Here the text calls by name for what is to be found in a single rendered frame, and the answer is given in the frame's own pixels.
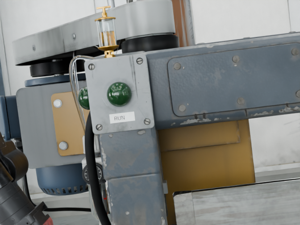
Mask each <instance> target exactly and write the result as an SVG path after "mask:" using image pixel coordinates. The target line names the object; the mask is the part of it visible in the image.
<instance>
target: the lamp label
mask: <svg viewBox="0 0 300 225"><path fill-rule="evenodd" d="M109 117H110V123H119V122H127V121H135V115H134V112H124V113H117V114H110V115H109Z"/></svg>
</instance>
